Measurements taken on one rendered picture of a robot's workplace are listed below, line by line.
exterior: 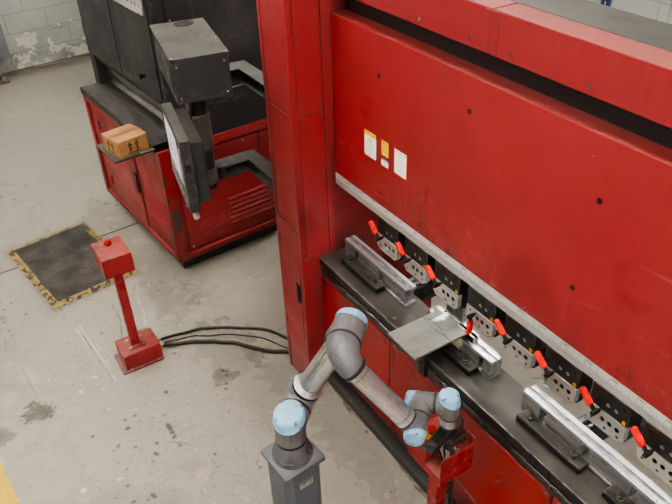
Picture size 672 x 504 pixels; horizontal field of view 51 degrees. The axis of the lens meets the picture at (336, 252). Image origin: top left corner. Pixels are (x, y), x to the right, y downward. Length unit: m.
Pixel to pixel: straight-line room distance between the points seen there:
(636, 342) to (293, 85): 1.69
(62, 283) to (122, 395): 1.23
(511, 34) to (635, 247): 0.70
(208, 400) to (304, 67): 1.97
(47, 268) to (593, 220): 4.06
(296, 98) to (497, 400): 1.48
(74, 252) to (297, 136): 2.73
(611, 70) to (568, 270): 0.66
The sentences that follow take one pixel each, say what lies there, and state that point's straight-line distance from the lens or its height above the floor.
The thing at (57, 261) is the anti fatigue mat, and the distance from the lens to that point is 5.43.
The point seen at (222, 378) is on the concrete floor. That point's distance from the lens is 4.19.
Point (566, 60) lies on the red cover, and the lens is 2.07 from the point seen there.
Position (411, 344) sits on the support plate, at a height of 1.00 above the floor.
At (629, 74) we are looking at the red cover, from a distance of 1.95.
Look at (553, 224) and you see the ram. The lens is 2.29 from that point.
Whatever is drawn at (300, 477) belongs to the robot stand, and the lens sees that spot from 2.75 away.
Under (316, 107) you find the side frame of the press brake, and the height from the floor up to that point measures 1.67.
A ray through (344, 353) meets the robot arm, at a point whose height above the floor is 1.34.
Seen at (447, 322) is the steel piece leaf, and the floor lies 1.00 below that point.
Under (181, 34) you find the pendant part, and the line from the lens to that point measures 3.28.
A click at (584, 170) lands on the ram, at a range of 2.14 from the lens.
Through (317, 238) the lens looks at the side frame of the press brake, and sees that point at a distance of 3.46.
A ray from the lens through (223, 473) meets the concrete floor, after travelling 3.75.
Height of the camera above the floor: 2.93
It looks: 35 degrees down
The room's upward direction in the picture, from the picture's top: 2 degrees counter-clockwise
